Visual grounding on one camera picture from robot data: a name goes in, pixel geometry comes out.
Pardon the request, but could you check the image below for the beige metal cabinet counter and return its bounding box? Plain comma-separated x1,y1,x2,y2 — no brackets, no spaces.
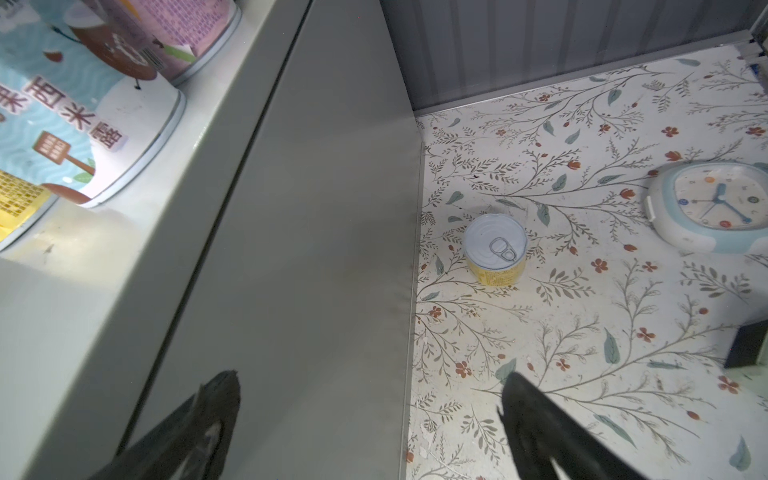
1,1,422,479

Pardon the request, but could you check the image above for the silver top can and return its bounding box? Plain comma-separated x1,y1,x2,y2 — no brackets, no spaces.
0,171,58,250
0,0,187,209

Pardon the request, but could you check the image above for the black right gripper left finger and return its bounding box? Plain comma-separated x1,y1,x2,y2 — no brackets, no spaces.
92,370,241,479

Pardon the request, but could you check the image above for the pale green flat box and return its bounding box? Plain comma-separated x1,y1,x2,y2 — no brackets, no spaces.
724,320,767,397

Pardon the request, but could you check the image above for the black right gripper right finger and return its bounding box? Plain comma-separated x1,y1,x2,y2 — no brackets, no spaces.
497,372,643,479

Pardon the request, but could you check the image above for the pink can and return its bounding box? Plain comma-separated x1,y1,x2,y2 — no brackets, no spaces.
100,0,242,86

